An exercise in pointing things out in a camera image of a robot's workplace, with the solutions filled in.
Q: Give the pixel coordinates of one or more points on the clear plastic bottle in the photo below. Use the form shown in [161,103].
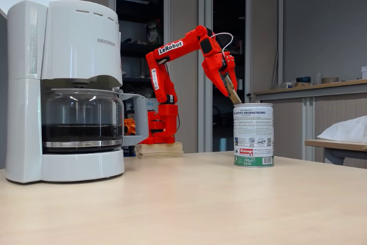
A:
[318,79]

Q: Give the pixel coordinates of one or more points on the small white box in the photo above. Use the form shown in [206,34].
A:
[364,73]

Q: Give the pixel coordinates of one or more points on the printed cardboard box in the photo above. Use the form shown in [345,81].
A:
[238,46]

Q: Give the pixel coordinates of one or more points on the red robot arm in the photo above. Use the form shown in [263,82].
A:
[162,84]

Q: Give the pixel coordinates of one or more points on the white carton box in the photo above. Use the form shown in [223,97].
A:
[240,84]

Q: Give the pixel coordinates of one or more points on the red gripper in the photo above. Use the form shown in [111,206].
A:
[215,66]

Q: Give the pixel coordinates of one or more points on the leaning grey rods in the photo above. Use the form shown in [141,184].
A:
[275,70]

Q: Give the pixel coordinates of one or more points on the side table wooden top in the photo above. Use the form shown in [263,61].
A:
[338,145]

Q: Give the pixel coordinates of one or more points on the white drip coffee maker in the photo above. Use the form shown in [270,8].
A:
[80,55]

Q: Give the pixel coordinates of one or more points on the white green coffee can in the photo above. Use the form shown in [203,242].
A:
[253,133]

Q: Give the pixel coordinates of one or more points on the colourful printed box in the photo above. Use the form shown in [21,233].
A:
[153,34]

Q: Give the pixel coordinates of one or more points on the low sideboard wooden top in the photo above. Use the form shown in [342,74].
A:
[289,124]

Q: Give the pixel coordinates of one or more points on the white plastic bag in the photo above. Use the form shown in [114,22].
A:
[347,130]

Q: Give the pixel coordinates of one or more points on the blue tape roll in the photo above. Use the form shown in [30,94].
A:
[303,79]

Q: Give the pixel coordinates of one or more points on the beige tape roll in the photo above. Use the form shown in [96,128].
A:
[329,80]

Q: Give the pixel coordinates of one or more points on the plywood base block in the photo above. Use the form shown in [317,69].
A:
[160,150]

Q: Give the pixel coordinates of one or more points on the orange table clamp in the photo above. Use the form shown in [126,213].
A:
[129,126]

